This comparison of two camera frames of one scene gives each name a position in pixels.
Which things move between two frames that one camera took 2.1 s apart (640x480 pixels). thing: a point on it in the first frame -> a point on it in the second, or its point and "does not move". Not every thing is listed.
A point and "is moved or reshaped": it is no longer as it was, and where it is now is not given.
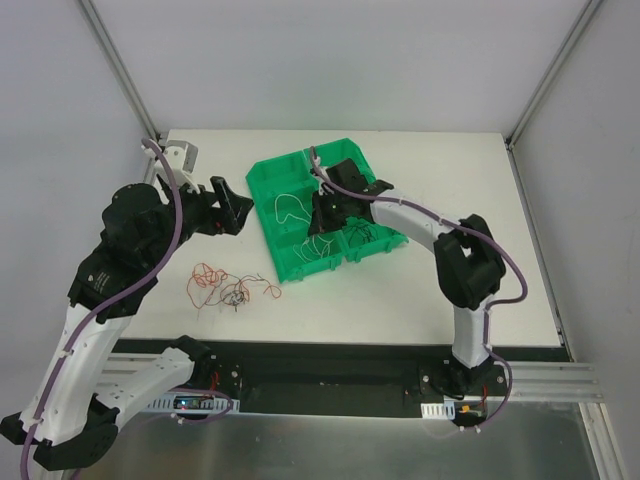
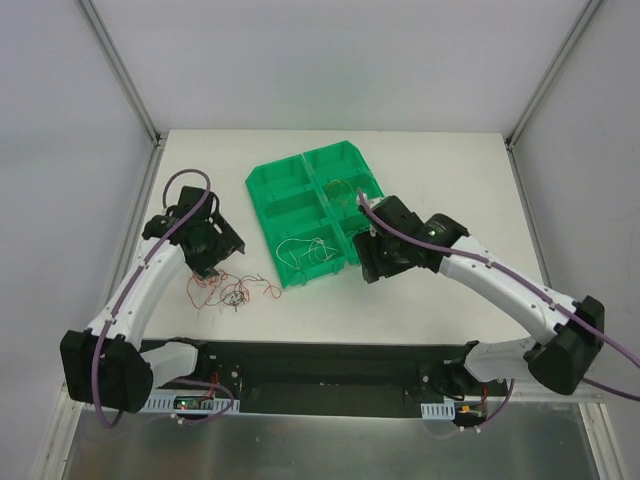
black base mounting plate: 340,378 does not move
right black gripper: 323,215 -> 373,257
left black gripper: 220,204 -> 223,245
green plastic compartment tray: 284,187 does not move
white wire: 313,244 is moved or reshaped
